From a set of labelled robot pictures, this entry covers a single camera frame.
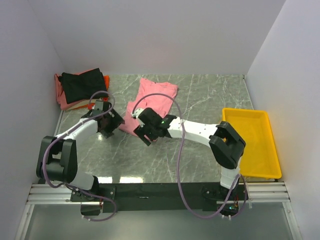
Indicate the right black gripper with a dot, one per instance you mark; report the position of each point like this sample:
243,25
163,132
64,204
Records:
141,131

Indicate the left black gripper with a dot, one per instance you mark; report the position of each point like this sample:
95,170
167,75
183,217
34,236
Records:
117,120

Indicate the pink t shirt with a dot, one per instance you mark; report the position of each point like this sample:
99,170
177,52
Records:
160,104

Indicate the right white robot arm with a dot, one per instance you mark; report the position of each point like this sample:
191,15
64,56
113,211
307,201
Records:
224,141

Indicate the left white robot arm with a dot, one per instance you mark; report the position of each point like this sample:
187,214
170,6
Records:
58,158

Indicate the cream folded t shirt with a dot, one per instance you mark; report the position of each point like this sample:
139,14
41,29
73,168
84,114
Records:
79,104

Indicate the orange folded t shirt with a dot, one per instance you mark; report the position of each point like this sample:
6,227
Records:
107,83

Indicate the black folded t shirt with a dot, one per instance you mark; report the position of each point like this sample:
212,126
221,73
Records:
78,87

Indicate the salmon folded t shirt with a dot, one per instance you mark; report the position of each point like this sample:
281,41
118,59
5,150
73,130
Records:
60,94

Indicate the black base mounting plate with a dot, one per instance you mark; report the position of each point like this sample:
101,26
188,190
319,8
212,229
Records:
205,196

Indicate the yellow plastic tray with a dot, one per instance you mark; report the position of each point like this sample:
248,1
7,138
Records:
260,159

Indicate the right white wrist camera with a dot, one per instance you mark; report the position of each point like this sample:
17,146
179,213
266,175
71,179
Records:
137,112

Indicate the aluminium frame rail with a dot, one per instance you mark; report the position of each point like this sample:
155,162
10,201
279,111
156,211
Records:
258,192

